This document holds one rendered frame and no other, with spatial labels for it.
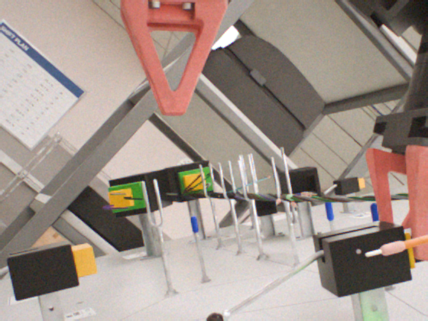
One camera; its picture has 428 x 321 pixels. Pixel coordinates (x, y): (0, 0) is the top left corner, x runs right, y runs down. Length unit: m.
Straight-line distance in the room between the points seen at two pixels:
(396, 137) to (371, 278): 0.10
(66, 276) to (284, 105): 0.95
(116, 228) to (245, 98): 0.41
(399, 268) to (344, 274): 0.04
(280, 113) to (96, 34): 6.89
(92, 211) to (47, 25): 7.06
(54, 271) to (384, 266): 0.35
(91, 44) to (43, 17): 0.62
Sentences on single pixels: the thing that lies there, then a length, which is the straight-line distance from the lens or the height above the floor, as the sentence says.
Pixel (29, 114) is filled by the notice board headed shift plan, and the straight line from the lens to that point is 8.11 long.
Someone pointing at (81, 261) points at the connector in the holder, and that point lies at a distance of 0.70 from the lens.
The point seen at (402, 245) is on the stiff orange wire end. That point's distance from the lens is 0.34.
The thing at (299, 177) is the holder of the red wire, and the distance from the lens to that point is 1.00.
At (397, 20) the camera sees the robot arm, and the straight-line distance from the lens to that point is 0.53.
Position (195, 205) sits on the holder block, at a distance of 1.23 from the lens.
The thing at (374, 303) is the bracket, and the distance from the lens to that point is 0.49.
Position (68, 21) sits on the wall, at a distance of 8.41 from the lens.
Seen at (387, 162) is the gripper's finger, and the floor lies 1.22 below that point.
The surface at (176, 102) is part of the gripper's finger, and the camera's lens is 0.44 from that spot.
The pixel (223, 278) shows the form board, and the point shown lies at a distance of 0.85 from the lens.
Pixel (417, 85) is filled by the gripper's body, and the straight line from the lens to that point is 0.49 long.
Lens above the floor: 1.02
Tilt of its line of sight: 13 degrees up
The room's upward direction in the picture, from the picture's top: 39 degrees clockwise
